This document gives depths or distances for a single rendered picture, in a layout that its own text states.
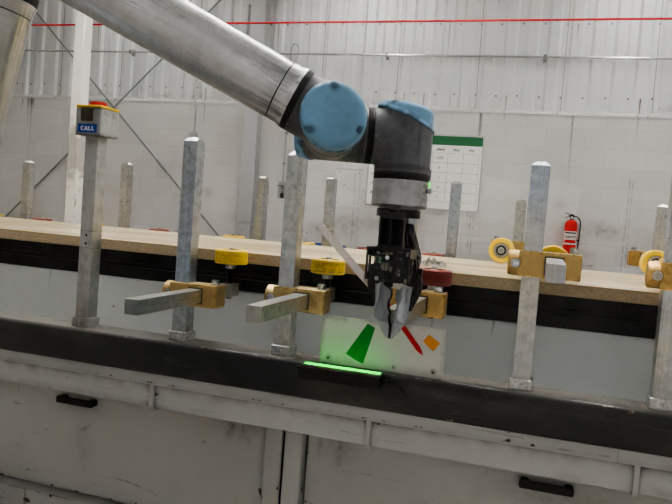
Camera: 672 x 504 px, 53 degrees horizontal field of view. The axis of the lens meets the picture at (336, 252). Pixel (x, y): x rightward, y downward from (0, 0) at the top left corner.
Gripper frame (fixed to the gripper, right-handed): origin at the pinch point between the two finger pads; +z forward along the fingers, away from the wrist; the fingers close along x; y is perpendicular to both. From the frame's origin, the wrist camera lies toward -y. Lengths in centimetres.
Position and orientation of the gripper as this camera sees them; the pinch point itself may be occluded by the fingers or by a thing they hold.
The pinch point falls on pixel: (391, 330)
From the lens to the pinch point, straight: 113.9
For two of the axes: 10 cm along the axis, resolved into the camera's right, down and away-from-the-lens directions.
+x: 9.5, 0.9, -2.9
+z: -0.8, 10.0, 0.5
